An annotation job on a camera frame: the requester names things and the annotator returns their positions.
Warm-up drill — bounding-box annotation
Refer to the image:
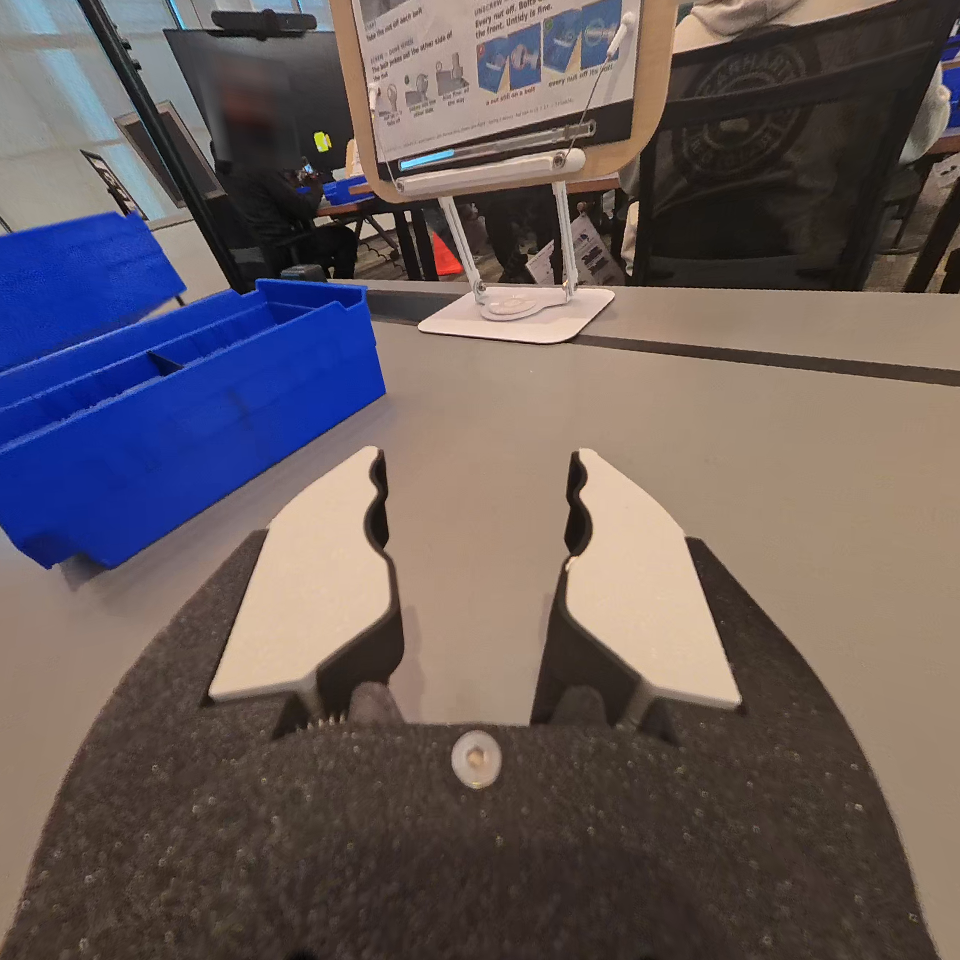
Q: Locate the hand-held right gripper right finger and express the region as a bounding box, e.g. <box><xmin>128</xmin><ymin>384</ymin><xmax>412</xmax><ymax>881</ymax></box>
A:
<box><xmin>529</xmin><ymin>448</ymin><xmax>744</xmax><ymax>727</ymax></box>

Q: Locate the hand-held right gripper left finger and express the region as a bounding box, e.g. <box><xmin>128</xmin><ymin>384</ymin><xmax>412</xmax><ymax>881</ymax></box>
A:
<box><xmin>207</xmin><ymin>446</ymin><xmax>407</xmax><ymax>723</ymax></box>

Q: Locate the blue plastic bin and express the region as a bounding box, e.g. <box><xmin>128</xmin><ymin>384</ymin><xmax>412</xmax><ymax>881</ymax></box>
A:
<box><xmin>0</xmin><ymin>279</ymin><xmax>388</xmax><ymax>570</ymax></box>
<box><xmin>0</xmin><ymin>212</ymin><xmax>188</xmax><ymax>373</ymax></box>

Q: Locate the white tablet stand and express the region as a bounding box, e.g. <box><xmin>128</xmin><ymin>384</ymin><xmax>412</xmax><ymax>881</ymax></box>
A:
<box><xmin>366</xmin><ymin>11</ymin><xmax>640</xmax><ymax>347</ymax></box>

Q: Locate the blue storage bin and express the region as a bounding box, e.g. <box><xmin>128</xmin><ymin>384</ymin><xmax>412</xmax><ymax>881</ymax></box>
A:
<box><xmin>296</xmin><ymin>176</ymin><xmax>376</xmax><ymax>207</ymax></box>

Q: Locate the black mesh office chair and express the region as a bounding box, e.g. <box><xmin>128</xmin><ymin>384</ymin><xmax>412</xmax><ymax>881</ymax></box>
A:
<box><xmin>630</xmin><ymin>0</ymin><xmax>960</xmax><ymax>294</ymax></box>

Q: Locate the grey board on stand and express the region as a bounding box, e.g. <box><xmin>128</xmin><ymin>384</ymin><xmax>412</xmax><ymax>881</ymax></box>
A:
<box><xmin>116</xmin><ymin>101</ymin><xmax>226</xmax><ymax>210</ymax></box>

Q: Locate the black metal pole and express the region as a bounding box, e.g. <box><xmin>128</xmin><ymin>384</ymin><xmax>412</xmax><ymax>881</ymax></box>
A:
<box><xmin>78</xmin><ymin>0</ymin><xmax>255</xmax><ymax>295</ymax></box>

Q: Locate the large black monitor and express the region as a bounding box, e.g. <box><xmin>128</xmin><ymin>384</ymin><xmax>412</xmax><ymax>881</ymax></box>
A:
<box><xmin>163</xmin><ymin>28</ymin><xmax>354</xmax><ymax>198</ymax></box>

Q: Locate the wooden-framed instruction board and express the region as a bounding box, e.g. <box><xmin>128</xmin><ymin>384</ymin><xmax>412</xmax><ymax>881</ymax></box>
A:
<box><xmin>328</xmin><ymin>0</ymin><xmax>681</xmax><ymax>205</ymax></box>

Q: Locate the black webcam bar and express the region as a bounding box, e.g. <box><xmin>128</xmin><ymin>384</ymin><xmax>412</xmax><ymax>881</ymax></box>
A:
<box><xmin>211</xmin><ymin>9</ymin><xmax>318</xmax><ymax>40</ymax></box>

